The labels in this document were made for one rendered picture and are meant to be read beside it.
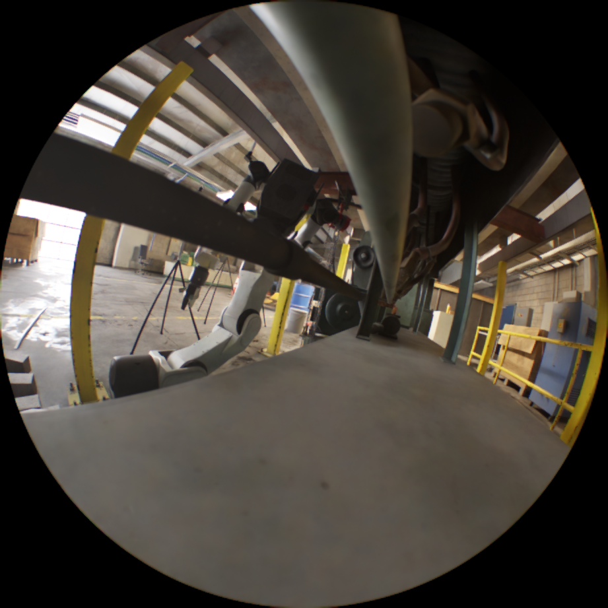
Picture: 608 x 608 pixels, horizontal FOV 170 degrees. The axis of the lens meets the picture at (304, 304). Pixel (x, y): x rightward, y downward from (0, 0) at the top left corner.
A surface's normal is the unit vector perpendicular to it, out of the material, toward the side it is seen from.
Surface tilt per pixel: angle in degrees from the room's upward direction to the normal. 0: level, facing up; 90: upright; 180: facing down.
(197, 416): 0
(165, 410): 0
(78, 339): 90
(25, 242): 90
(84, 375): 90
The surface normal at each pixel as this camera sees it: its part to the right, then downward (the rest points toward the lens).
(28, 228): 0.87, -0.02
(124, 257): 0.88, 0.24
